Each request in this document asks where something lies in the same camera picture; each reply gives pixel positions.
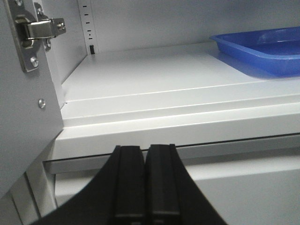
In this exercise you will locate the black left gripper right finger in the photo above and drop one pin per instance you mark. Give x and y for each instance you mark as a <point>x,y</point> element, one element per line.
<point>173,198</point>

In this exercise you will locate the white cabinet shelf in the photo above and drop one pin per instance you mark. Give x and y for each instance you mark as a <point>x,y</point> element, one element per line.
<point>189,95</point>

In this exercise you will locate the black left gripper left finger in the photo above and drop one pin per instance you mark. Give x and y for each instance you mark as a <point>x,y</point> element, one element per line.
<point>115,196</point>

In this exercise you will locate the metal cabinet door hinge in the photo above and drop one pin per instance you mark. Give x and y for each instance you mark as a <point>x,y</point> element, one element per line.
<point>31,28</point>

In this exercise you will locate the blue plastic tray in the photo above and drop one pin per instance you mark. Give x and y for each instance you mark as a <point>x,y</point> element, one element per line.
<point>276,51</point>

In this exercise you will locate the grey cabinet door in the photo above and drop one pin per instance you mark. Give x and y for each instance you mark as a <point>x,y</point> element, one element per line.
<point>30,115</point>

